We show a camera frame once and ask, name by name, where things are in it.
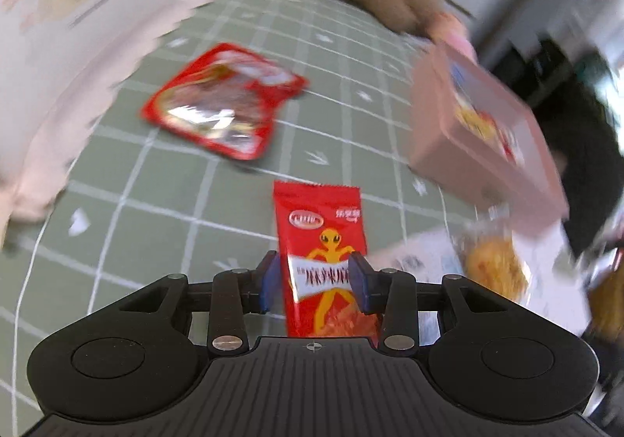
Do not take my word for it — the yellow bread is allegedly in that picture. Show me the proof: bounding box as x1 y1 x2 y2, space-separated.
459 234 532 303

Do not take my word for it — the red spicy strip packet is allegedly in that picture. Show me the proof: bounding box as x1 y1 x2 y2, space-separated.
273 180 379 342

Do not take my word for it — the white cartoon chair cover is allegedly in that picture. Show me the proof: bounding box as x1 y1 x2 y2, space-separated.
1 0 211 224

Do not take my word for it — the pink cardboard box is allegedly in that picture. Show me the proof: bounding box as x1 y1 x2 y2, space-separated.
407 43 569 236

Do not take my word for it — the dark red snack packet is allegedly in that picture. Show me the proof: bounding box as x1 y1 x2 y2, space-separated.
141 43 309 161

